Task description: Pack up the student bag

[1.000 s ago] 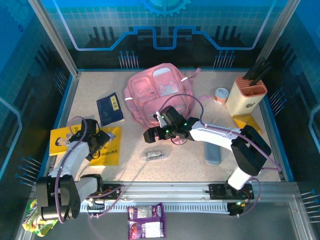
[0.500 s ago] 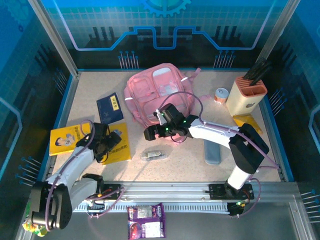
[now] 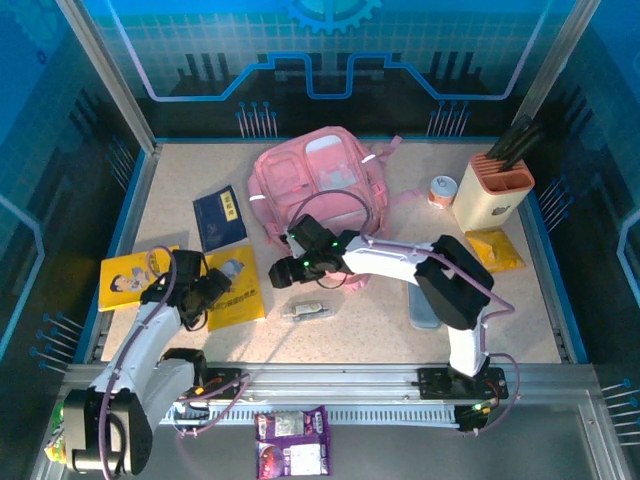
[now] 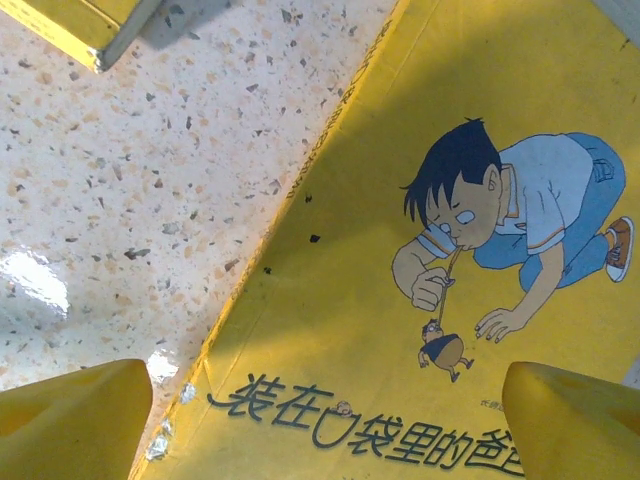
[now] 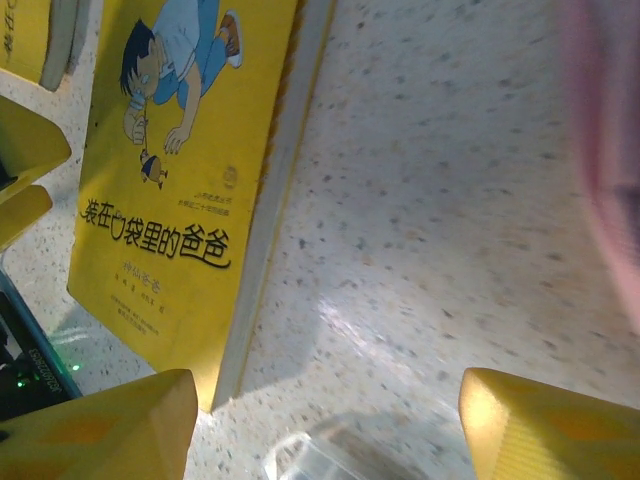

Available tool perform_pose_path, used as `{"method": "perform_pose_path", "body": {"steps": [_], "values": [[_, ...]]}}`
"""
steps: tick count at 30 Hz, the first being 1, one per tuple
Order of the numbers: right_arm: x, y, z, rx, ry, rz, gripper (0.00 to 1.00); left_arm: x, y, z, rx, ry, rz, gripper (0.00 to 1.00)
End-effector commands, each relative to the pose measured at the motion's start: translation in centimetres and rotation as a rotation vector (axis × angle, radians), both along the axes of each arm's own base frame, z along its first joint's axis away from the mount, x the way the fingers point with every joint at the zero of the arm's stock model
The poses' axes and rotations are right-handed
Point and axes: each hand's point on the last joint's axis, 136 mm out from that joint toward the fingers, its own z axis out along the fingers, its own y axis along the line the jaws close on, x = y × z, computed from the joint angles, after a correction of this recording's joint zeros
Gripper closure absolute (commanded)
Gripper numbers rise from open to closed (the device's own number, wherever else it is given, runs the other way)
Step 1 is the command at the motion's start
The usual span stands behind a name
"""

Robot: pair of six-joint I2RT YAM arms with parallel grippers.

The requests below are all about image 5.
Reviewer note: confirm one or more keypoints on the yellow paperback book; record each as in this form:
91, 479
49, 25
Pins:
20, 35
165, 200

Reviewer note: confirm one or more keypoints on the pink student backpack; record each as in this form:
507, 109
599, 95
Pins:
615, 125

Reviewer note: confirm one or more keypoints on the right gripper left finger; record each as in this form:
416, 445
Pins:
100, 440

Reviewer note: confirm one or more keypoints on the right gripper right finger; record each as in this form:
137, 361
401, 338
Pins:
560, 440

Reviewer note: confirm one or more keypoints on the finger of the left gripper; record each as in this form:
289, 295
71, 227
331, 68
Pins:
20, 215
25, 140

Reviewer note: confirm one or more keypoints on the clear plastic stationery bag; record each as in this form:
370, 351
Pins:
325, 455

